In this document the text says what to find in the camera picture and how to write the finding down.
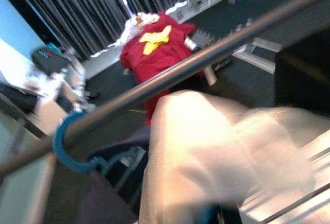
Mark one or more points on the grey-green mesh lined shirt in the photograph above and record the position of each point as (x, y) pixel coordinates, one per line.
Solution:
(206, 144)

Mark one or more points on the blue plastic clothes hanger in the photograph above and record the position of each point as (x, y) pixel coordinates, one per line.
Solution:
(58, 146)

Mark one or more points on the red shirt yellow print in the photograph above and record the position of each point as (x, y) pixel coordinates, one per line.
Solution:
(159, 59)

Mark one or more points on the white rack foot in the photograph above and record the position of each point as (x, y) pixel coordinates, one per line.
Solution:
(211, 76)

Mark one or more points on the white black cylinder object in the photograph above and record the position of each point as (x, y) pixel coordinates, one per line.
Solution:
(191, 43)

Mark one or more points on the white plush toy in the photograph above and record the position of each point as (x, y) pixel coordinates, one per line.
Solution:
(131, 28)

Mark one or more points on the dark navy cloth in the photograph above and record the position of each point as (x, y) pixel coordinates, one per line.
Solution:
(108, 203)

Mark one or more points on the black bag with print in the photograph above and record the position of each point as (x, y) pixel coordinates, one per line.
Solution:
(49, 59)

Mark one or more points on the grey metal clothes rail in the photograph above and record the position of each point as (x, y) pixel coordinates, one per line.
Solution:
(180, 65)

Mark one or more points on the white metal floor frame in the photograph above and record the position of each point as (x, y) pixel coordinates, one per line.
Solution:
(265, 65)

